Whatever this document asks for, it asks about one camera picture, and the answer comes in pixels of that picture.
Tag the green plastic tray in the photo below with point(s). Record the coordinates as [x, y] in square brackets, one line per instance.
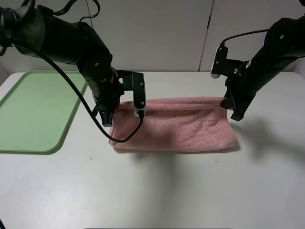
[36, 114]

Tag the pink fluffy towel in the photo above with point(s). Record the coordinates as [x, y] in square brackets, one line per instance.
[187, 124]

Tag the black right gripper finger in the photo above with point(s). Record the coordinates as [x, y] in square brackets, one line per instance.
[239, 110]
[228, 101]

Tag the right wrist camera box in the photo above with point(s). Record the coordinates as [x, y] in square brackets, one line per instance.
[219, 64]

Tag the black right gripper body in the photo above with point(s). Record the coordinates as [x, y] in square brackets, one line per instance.
[236, 81]

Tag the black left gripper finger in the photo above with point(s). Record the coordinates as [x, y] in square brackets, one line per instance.
[98, 106]
[107, 114]

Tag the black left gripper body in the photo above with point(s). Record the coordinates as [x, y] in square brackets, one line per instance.
[106, 83]

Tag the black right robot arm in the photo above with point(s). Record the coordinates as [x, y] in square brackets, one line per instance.
[284, 43]

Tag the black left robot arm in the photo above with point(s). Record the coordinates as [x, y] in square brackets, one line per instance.
[75, 44]

